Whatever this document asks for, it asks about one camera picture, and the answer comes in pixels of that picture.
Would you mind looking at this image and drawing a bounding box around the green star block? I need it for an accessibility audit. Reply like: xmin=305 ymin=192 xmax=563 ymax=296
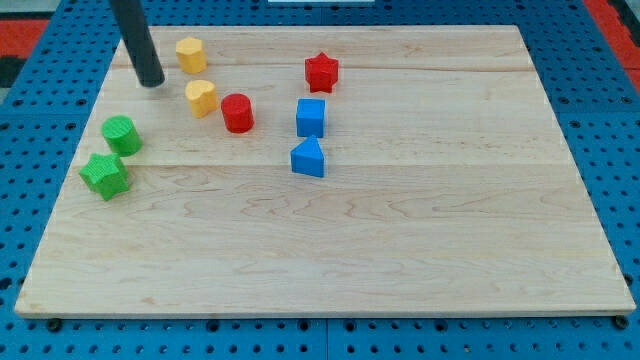
xmin=79 ymin=153 xmax=129 ymax=201

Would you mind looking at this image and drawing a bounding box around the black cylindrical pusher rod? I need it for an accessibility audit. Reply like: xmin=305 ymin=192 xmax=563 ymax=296
xmin=109 ymin=0 xmax=165 ymax=88

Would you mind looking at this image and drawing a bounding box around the yellow hexagon block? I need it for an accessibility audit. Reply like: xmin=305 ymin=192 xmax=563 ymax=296
xmin=175 ymin=37 xmax=207 ymax=74

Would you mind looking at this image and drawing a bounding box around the red star block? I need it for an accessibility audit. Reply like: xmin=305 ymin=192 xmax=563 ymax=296
xmin=305 ymin=52 xmax=339 ymax=93

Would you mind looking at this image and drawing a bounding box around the light wooden board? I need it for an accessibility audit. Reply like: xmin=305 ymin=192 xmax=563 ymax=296
xmin=15 ymin=25 xmax=636 ymax=319

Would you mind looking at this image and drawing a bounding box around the red cylinder block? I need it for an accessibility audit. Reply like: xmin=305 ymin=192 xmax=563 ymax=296
xmin=221 ymin=93 xmax=254 ymax=133

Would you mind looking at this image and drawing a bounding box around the yellow heart block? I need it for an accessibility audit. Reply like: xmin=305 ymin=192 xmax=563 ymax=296
xmin=185 ymin=80 xmax=219 ymax=118

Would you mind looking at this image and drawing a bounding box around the blue triangle block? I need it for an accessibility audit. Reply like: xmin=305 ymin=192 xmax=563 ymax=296
xmin=290 ymin=135 xmax=325 ymax=178

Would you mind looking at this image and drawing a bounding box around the green cylinder block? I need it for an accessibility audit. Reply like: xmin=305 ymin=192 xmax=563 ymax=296
xmin=101 ymin=115 xmax=142 ymax=157

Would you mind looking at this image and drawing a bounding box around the blue cube block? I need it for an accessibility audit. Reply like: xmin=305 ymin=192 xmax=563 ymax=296
xmin=296 ymin=98 xmax=326 ymax=138

